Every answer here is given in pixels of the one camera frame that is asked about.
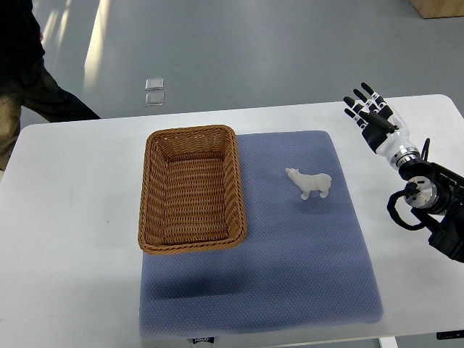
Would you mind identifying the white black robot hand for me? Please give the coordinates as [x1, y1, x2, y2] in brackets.
[344, 82, 420, 170]

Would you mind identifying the white toy bear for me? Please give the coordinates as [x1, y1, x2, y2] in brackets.
[285, 168, 332, 201]

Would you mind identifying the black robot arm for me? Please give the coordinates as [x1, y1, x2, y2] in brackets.
[386, 159, 463, 262]

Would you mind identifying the brown wicker basket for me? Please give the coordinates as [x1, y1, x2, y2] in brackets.
[138, 125, 247, 255]

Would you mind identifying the wooden box corner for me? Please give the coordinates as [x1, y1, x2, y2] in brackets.
[410, 0, 463, 19]

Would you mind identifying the blue-grey textured mat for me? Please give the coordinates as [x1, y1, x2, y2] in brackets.
[139, 130, 383, 339]

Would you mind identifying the black table control panel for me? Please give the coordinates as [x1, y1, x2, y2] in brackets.
[436, 329, 464, 340]

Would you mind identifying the lower metal floor plate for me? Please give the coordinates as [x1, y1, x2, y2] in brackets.
[145, 91, 165, 107]

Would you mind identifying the metal floor plate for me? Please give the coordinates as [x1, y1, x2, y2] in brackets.
[145, 78, 164, 91]
[145, 91, 165, 107]

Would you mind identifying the upper metal floor plate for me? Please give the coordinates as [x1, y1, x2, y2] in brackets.
[145, 78, 164, 91]

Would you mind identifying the black label tag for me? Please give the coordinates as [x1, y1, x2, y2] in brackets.
[192, 337, 215, 344]

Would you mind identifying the person in dark clothes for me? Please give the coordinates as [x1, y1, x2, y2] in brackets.
[1, 1, 100, 173]

